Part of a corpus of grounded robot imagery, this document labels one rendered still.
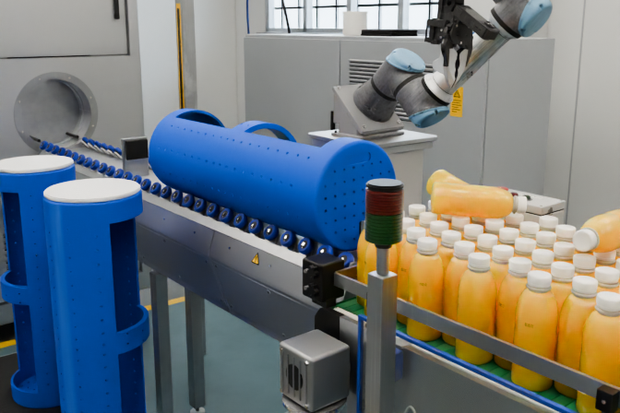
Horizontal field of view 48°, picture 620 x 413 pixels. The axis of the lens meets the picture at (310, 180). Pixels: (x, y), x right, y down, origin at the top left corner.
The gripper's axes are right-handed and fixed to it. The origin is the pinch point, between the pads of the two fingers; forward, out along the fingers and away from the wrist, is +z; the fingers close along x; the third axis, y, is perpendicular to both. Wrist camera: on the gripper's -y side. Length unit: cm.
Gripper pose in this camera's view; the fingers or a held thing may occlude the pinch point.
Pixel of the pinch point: (453, 82)
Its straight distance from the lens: 164.9
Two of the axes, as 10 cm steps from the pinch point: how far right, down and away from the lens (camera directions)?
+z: -0.6, 9.7, 2.3
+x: -8.0, 0.9, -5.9
